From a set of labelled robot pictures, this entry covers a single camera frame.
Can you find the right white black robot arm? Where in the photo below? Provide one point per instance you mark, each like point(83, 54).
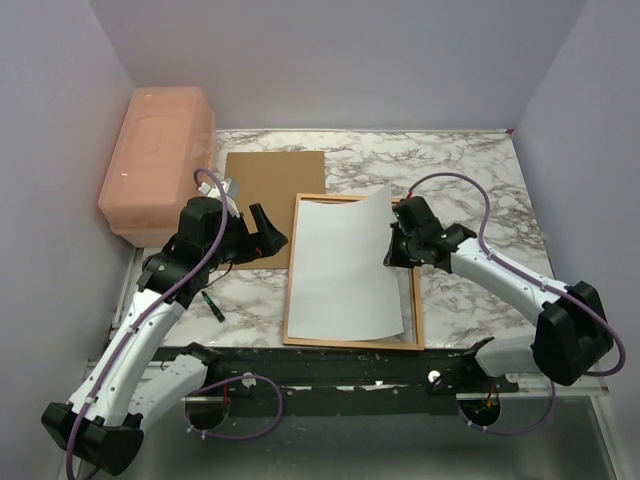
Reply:
point(500, 280)

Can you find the aluminium extrusion rail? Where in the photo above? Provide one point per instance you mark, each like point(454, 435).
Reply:
point(110, 412)

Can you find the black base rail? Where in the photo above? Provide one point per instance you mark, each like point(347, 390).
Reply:
point(341, 382)

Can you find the mountain landscape photo print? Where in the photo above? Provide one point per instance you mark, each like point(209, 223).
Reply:
point(341, 290)

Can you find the small black green connector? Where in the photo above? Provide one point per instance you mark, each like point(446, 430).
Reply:
point(218, 314)

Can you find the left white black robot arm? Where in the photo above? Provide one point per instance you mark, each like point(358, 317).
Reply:
point(104, 421)

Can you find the orange wooden picture frame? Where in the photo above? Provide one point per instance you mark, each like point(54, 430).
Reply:
point(412, 339)

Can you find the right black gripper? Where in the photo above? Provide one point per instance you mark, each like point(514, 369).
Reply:
point(394, 257)

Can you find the pink translucent plastic box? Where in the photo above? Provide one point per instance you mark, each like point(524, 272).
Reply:
point(167, 133)

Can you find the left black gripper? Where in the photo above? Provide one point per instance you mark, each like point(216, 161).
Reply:
point(265, 243)

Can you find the brown cardboard backing board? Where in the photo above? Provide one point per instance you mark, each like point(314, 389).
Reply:
point(274, 179)

